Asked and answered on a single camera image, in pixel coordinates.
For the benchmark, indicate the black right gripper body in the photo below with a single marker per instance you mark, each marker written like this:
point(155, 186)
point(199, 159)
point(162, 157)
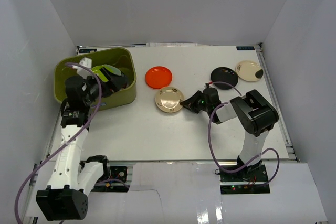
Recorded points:
point(207, 107)

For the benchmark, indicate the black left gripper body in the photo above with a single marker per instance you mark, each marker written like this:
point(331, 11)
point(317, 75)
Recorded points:
point(104, 85)

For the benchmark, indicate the lime green round plate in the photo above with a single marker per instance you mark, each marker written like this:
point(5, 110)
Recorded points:
point(105, 72)

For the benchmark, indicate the beige plate with characters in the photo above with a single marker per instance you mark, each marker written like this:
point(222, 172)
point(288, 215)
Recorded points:
point(168, 99)

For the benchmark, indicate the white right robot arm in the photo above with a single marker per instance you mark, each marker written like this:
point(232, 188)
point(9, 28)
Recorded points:
point(257, 117)

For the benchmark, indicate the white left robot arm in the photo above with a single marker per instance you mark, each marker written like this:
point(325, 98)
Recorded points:
point(66, 194)

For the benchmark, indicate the olive green plastic bin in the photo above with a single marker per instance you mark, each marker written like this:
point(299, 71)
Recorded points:
point(117, 57)

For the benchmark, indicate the black round plate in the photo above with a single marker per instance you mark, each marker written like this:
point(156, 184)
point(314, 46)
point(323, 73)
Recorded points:
point(224, 78)

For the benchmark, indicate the blue label sticker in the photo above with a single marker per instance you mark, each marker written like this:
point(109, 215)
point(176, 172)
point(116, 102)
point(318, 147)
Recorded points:
point(86, 50)
point(245, 48)

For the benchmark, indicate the orange round plate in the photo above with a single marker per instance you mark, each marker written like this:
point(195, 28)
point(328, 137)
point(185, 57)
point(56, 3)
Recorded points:
point(158, 77)

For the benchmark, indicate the cream plate with black spot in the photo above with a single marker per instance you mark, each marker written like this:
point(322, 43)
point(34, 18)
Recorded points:
point(249, 71)

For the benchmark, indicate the papers at table back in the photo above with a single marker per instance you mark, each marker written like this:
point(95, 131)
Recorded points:
point(171, 44)

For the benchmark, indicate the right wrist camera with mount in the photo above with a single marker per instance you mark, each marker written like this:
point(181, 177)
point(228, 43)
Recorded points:
point(209, 85)

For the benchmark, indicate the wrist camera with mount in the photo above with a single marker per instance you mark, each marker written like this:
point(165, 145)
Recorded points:
point(209, 85)
point(84, 64)

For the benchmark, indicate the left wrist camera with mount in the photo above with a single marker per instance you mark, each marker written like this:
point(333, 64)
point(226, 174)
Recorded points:
point(84, 64)

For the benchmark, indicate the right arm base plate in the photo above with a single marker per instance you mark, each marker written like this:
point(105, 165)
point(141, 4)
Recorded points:
point(244, 183)

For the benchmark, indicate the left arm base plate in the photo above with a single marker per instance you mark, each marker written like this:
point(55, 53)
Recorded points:
point(122, 173)

